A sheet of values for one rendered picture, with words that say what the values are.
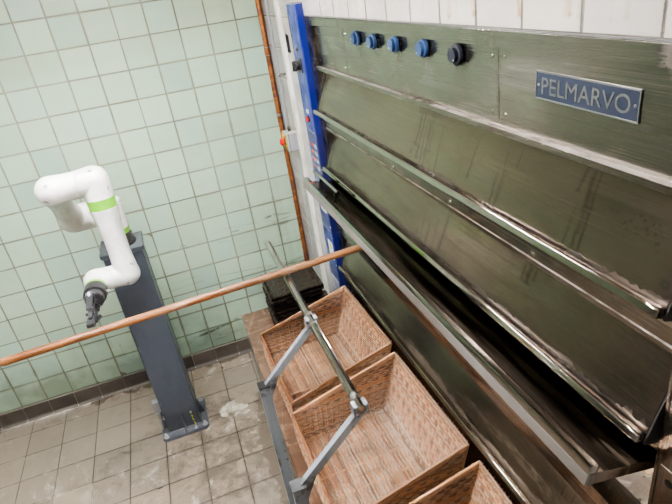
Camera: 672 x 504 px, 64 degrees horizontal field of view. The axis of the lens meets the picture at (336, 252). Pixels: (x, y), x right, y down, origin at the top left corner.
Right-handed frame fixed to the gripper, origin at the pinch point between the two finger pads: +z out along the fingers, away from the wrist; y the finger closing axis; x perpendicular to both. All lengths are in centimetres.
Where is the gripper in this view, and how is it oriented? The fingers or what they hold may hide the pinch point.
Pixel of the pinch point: (91, 321)
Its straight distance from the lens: 229.5
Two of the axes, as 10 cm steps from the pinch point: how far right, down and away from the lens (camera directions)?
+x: -9.4, 2.7, -2.2
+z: 3.2, 4.0, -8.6
